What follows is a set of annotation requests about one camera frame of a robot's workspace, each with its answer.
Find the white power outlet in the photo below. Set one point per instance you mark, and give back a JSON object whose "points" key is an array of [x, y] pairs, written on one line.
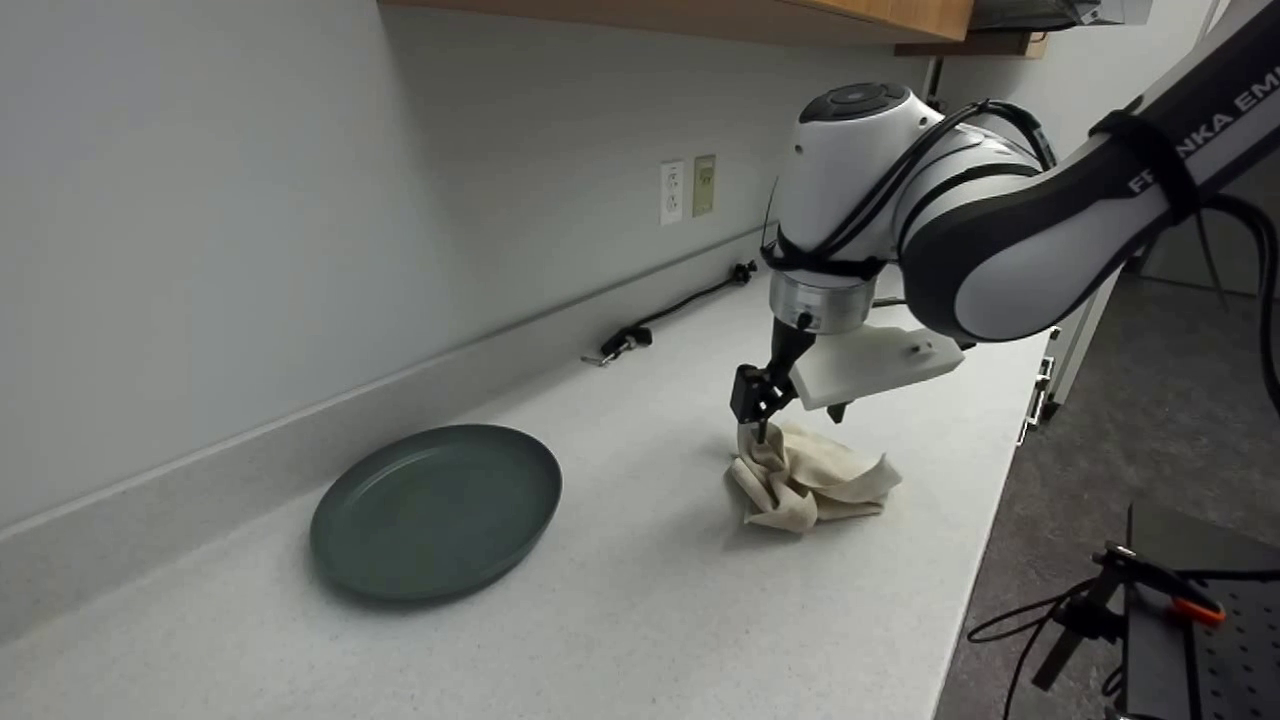
{"points": [[670, 195]]}

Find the beige wall plate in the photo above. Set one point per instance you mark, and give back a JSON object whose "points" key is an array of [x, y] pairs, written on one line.
{"points": [[706, 186]]}

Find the stained beige towel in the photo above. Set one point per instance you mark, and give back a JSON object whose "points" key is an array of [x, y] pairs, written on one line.
{"points": [[821, 482]]}

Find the white cabinet panel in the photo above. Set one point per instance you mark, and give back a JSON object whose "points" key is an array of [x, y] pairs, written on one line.
{"points": [[1066, 360]]}

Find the dark green plate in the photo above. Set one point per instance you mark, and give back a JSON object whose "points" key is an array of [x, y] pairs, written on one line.
{"points": [[432, 512]]}

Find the black perforated table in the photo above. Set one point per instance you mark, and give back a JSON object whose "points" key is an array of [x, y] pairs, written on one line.
{"points": [[1203, 652]]}

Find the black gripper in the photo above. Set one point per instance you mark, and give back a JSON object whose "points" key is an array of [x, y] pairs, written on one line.
{"points": [[770, 382]]}

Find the wooden wall cabinet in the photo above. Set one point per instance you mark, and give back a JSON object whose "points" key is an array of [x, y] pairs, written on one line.
{"points": [[747, 12]]}

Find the wooden shelf board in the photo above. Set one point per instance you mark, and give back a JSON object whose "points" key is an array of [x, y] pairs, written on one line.
{"points": [[972, 46]]}

